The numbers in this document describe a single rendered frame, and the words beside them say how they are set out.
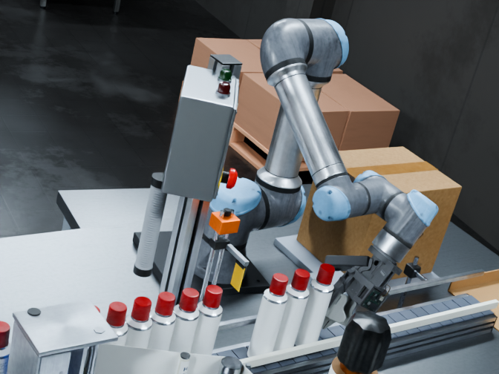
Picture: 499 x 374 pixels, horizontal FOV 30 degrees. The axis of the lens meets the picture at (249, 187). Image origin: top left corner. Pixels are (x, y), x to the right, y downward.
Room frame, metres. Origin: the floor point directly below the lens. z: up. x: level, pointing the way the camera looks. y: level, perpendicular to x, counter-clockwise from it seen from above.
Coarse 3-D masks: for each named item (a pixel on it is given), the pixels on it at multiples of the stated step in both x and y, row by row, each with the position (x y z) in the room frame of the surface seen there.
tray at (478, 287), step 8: (488, 272) 2.31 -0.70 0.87; (496, 272) 2.34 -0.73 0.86; (464, 280) 2.25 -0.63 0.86; (472, 280) 2.28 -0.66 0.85; (480, 280) 2.30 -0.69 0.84; (488, 280) 2.32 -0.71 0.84; (496, 280) 2.34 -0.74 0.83; (456, 288) 2.24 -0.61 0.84; (464, 288) 2.25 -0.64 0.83; (472, 288) 2.26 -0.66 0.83; (480, 288) 2.28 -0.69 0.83; (488, 288) 2.29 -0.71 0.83; (496, 288) 2.30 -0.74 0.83; (480, 296) 2.23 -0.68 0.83; (488, 296) 2.24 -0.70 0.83; (496, 296) 2.25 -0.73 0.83; (496, 312) 2.16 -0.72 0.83; (496, 320) 2.12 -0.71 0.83; (496, 328) 2.08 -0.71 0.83
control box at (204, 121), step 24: (192, 72) 1.61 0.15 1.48; (192, 96) 1.49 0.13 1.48; (216, 96) 1.52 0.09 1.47; (192, 120) 1.48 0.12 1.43; (216, 120) 1.49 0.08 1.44; (192, 144) 1.48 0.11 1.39; (216, 144) 1.49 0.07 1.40; (168, 168) 1.48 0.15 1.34; (192, 168) 1.48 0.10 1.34; (216, 168) 1.49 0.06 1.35; (168, 192) 1.48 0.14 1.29; (192, 192) 1.48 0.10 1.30; (216, 192) 1.50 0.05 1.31
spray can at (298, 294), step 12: (300, 276) 1.66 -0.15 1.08; (288, 288) 1.67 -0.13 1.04; (300, 288) 1.66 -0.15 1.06; (288, 300) 1.66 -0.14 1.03; (300, 300) 1.65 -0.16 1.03; (288, 312) 1.65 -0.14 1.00; (300, 312) 1.66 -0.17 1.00; (288, 324) 1.65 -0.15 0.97; (288, 336) 1.65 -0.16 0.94; (276, 348) 1.65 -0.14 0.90
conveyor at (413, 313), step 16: (432, 304) 2.04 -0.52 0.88; (448, 304) 2.06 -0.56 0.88; (464, 304) 2.08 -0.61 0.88; (400, 320) 1.93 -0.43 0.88; (448, 320) 1.99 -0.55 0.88; (464, 320) 2.00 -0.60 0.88; (320, 336) 1.78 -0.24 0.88; (336, 336) 1.79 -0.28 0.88; (400, 336) 1.86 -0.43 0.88; (224, 352) 1.63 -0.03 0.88; (240, 352) 1.64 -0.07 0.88; (320, 352) 1.71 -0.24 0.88; (336, 352) 1.73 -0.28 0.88; (256, 368) 1.60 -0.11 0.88; (272, 368) 1.61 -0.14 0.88
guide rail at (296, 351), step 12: (492, 300) 2.08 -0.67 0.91; (444, 312) 1.96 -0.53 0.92; (456, 312) 1.97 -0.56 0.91; (468, 312) 2.01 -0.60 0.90; (396, 324) 1.85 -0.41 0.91; (408, 324) 1.87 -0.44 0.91; (420, 324) 1.90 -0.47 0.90; (288, 348) 1.65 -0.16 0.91; (300, 348) 1.66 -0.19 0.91; (312, 348) 1.68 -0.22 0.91; (324, 348) 1.70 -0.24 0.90; (240, 360) 1.57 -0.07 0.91; (252, 360) 1.58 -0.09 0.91; (264, 360) 1.60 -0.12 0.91; (276, 360) 1.62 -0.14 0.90
